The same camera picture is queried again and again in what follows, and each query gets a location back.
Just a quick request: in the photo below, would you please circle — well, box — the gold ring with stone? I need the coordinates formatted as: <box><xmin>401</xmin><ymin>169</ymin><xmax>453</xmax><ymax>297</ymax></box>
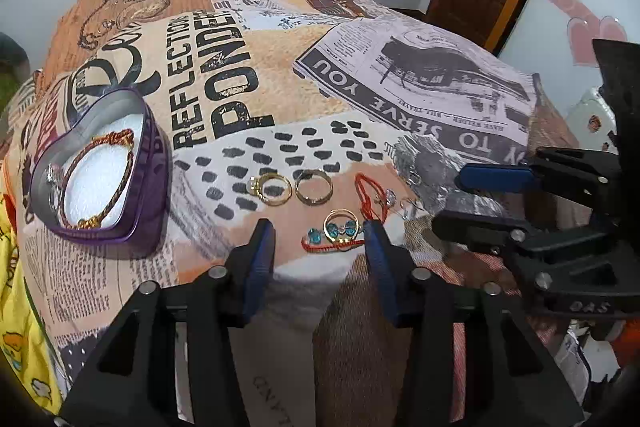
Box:
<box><xmin>246</xmin><ymin>171</ymin><xmax>294</xmax><ymax>208</ymax></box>

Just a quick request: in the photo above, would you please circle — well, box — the printed newspaper-pattern bedspread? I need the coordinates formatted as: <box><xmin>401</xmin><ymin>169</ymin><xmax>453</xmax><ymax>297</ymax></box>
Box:
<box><xmin>1</xmin><ymin>0</ymin><xmax>576</xmax><ymax>426</ymax></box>

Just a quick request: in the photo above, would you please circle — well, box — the silver earring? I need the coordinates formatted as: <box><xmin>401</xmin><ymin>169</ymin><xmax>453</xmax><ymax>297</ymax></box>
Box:
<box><xmin>397</xmin><ymin>197</ymin><xmax>426</xmax><ymax>221</ymax></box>

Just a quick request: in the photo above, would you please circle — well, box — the red gold braided bracelet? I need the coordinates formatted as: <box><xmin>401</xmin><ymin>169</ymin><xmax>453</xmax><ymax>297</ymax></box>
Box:
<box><xmin>56</xmin><ymin>126</ymin><xmax>138</xmax><ymax>232</ymax></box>

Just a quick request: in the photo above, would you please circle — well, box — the red thin string bracelet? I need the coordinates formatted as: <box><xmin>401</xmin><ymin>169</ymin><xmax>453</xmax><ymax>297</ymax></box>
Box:
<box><xmin>354</xmin><ymin>172</ymin><xmax>399</xmax><ymax>226</ymax></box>

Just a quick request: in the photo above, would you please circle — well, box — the red string blue-bead bracelet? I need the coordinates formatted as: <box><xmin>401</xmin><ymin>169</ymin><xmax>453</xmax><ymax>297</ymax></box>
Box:
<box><xmin>300</xmin><ymin>208</ymin><xmax>369</xmax><ymax>254</ymax></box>

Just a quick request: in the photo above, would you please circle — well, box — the purple heart-shaped tin box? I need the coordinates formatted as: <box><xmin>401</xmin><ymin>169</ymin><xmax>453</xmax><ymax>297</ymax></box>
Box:
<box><xmin>24</xmin><ymin>89</ymin><xmax>169</xmax><ymax>257</ymax></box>

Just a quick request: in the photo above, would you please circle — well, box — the yellow cartoon blanket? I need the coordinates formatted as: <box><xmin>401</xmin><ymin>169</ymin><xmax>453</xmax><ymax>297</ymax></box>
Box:
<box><xmin>0</xmin><ymin>194</ymin><xmax>62</xmax><ymax>414</ymax></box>

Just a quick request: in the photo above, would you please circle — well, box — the plain gold ring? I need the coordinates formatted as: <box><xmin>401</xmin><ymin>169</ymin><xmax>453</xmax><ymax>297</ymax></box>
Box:
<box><xmin>293</xmin><ymin>168</ymin><xmax>335</xmax><ymax>207</ymax></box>

